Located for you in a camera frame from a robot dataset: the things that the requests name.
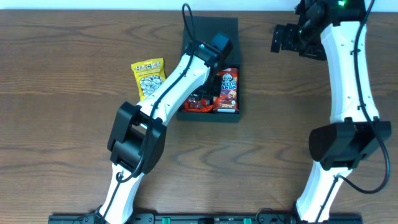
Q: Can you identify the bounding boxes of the red Hacks candy bag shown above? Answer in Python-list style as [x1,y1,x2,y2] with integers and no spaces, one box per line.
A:
[183,97,213,113]

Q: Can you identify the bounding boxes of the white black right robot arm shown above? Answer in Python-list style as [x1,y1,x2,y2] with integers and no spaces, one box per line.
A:
[271,0,392,223]

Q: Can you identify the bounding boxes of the red Hello Panda box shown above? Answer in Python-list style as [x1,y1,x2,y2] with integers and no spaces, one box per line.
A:
[213,68,239,113]

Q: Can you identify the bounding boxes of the dark green open box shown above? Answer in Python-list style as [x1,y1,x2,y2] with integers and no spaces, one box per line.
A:
[176,16,243,123]

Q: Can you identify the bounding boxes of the yellow Hacks candy bag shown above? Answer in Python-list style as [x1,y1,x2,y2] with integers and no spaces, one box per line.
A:
[131,58,166,100]

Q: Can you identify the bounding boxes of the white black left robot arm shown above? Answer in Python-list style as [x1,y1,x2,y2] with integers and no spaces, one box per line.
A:
[95,32,233,223]

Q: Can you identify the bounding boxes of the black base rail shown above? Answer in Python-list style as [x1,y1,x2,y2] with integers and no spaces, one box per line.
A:
[48,213,363,224]

